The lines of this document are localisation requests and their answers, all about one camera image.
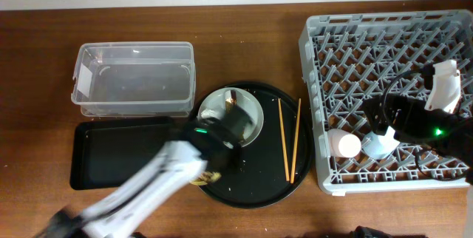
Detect round black tray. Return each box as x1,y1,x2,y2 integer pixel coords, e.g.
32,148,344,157
189,82,314,208

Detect white tissue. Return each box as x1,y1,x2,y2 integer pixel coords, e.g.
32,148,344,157
199,109,220,119

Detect pink cup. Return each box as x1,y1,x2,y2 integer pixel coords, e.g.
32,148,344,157
327,129,361,158

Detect gold snack wrapper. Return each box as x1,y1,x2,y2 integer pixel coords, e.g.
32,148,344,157
225,89,237,112

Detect wooden chopstick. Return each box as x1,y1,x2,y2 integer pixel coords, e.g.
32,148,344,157
290,98,302,184
277,98,290,182

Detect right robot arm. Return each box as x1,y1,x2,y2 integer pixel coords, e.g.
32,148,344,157
361,94,472,184

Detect grey plate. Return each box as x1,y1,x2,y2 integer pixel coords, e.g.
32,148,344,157
197,87,264,147

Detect black rectangular tray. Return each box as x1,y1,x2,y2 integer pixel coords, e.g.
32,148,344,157
69,117,174,190

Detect right wooden chopstick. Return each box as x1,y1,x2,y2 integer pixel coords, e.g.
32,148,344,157
290,98,302,184

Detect left wooden chopstick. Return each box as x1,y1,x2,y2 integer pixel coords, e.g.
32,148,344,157
277,98,290,182

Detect yellow bowl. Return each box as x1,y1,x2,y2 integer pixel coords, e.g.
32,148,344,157
191,180,208,186

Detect food scraps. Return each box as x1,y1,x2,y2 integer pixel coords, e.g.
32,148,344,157
200,171,221,184

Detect grey dishwasher rack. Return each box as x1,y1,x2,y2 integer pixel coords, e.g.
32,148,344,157
299,10,472,196

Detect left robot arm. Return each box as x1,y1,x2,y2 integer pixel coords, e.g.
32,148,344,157
37,106,254,237

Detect clear plastic bin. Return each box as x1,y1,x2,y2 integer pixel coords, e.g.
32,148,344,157
71,41,196,117

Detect blue cup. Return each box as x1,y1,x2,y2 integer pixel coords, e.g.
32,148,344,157
361,127,400,160

